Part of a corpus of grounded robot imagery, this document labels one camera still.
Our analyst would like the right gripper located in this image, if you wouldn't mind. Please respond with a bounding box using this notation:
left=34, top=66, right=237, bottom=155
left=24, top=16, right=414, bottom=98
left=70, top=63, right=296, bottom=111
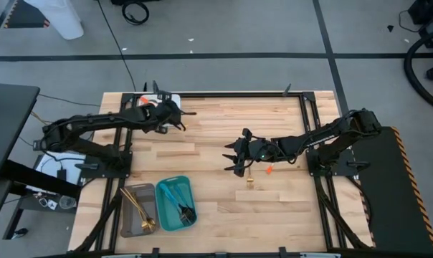
left=222, top=128, right=285, bottom=178

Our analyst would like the white bagged trash bin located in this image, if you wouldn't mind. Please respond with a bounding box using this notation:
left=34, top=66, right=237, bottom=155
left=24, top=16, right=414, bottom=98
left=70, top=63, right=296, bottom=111
left=24, top=0, right=85, bottom=41

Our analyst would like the black caster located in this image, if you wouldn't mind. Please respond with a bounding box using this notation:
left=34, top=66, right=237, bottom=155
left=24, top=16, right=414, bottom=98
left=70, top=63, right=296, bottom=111
left=9, top=226, right=29, bottom=241

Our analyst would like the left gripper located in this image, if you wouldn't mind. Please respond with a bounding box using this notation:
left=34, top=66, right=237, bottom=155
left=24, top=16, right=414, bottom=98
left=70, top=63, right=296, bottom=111
left=144, top=91, right=198, bottom=134

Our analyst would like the yellow-striped black floor mat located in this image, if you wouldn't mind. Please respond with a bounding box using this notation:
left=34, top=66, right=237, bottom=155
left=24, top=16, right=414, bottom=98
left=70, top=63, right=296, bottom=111
left=351, top=125, right=433, bottom=254

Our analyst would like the black aluminium table frame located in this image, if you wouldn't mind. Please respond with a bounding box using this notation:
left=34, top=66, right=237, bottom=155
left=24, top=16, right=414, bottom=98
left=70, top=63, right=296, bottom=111
left=71, top=91, right=377, bottom=258

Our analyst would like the white plastic bin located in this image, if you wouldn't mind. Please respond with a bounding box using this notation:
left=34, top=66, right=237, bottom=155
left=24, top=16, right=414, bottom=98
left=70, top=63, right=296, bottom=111
left=135, top=92, right=182, bottom=128

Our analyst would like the black equipment case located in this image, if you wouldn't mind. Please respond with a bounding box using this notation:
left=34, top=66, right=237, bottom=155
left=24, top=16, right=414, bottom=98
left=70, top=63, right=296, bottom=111
left=406, top=0, right=433, bottom=49

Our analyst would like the black corrugated hose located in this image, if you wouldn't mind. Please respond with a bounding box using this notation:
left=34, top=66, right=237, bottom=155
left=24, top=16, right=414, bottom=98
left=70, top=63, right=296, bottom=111
left=403, top=27, right=433, bottom=115

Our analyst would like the white paper sheet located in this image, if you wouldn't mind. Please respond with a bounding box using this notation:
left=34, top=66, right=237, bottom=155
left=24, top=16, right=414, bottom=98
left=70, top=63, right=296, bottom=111
left=34, top=152, right=85, bottom=186

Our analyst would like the clear plastic cup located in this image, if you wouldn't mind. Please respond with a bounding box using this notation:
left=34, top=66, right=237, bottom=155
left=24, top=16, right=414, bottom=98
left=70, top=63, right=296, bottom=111
left=58, top=194, right=77, bottom=210

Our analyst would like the black hanging cable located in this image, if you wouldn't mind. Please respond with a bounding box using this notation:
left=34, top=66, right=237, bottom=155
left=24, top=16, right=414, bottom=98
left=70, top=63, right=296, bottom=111
left=95, top=0, right=138, bottom=92

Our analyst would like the black desk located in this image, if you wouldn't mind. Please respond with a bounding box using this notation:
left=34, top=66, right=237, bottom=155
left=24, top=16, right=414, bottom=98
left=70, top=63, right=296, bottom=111
left=0, top=82, right=42, bottom=184

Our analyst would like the black support beam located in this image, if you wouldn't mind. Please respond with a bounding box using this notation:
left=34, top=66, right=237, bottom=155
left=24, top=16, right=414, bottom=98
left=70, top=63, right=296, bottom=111
left=0, top=159, right=82, bottom=200

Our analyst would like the orange-striped black floor mat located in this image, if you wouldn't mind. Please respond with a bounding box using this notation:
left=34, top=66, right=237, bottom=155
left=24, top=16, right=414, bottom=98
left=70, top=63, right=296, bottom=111
left=2, top=0, right=51, bottom=29

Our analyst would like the grey translucent plastic bin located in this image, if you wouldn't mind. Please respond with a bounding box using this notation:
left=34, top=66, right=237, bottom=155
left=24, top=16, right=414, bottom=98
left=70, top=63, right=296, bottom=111
left=119, top=183, right=159, bottom=239

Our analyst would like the teal plastic bin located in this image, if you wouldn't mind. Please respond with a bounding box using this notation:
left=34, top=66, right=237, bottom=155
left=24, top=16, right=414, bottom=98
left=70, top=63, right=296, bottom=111
left=155, top=174, right=199, bottom=232

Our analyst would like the coiled black cable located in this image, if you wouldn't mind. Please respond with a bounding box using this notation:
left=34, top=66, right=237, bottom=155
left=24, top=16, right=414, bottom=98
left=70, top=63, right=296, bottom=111
left=120, top=0, right=151, bottom=27

